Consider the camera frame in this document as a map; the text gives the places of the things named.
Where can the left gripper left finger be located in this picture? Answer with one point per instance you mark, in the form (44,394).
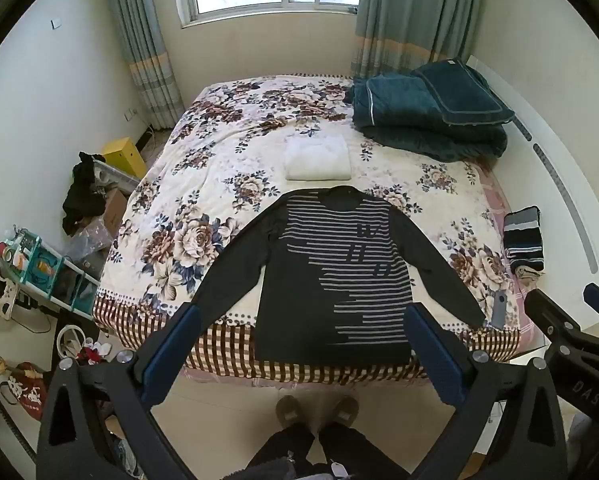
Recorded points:
(74,442)

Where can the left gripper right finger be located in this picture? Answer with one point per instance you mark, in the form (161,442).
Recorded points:
(529,442)

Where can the black striped sweater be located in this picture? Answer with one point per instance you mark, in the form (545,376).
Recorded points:
(334,265)

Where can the folded striped clothes pile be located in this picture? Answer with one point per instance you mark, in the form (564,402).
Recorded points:
(523,243)

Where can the black clothes on rack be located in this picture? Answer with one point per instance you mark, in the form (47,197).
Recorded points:
(83,201)

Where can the red patterned bag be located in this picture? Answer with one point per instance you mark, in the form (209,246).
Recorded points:
(27,385)

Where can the white bed headboard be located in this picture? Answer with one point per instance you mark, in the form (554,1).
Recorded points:
(539,169)

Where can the left brown slipper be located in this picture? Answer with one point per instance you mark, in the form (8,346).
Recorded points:
(289,412)

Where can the teal storage shelf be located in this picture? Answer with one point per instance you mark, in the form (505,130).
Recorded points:
(42,270)

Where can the cardboard box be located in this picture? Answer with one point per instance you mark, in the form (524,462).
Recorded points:
(112,217)

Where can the yellow box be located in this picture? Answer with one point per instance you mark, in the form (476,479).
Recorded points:
(124,155)

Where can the floral bed blanket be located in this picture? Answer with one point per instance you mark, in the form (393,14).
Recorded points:
(224,163)

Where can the teal folded quilt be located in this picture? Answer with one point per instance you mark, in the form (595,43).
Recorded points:
(444,110)

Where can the folded white garment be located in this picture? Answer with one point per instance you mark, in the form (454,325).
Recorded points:
(317,159)

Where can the left teal curtain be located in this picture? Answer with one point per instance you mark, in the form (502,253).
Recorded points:
(147,59)

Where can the wall power outlet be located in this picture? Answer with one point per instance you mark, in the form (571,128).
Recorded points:
(129,114)

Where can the white wall switch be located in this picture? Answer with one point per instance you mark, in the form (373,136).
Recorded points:
(56,23)

